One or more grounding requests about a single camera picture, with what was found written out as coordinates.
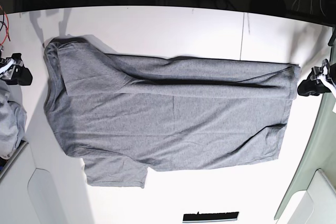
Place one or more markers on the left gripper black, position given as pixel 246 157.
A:
pixel 322 80

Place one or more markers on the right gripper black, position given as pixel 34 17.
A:
pixel 13 66

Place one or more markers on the grey t-shirt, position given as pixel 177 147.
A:
pixel 125 114

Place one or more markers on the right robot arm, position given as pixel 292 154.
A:
pixel 5 27

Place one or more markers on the grey clothes pile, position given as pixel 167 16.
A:
pixel 13 121

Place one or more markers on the white bin right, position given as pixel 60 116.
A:
pixel 317 204

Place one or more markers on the white bin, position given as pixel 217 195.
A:
pixel 317 204
pixel 28 194

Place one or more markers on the white bin left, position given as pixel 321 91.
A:
pixel 28 194

